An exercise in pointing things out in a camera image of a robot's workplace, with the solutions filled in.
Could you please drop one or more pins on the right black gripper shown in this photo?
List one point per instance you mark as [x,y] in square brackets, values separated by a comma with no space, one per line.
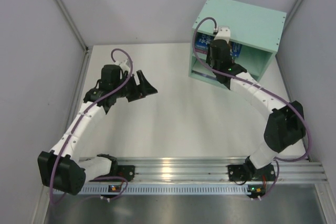
[219,51]

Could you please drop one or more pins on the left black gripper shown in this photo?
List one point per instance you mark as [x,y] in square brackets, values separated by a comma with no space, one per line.
[135,87]

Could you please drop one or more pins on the blue treehouse book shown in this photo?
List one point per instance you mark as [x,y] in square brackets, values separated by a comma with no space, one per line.
[203,40]

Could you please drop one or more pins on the pale green booklet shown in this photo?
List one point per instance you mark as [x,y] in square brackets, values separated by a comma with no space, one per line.
[198,68]

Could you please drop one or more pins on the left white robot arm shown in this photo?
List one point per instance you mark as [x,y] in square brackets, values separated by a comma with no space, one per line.
[61,168]

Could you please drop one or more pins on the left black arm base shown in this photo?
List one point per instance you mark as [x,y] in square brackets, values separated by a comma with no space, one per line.
[125,171]

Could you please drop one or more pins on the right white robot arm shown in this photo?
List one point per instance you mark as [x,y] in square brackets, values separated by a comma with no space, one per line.
[284,126]

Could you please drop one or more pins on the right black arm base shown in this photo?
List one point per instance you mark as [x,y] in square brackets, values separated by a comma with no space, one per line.
[247,172]

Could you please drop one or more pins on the mint green wooden shelf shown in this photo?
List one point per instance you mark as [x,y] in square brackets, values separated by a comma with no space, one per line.
[256,28]

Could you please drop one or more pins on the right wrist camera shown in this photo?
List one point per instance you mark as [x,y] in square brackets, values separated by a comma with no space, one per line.
[222,33]

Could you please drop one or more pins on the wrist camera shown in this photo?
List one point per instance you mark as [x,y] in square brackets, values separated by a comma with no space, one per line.
[222,33]
[124,65]

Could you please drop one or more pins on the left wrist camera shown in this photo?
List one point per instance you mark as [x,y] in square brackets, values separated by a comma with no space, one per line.
[124,65]

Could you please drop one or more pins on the perforated cable duct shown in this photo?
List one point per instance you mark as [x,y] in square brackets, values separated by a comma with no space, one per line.
[170,189]

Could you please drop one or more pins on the aluminium mounting rail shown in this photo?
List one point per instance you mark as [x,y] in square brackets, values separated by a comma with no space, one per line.
[215,170]

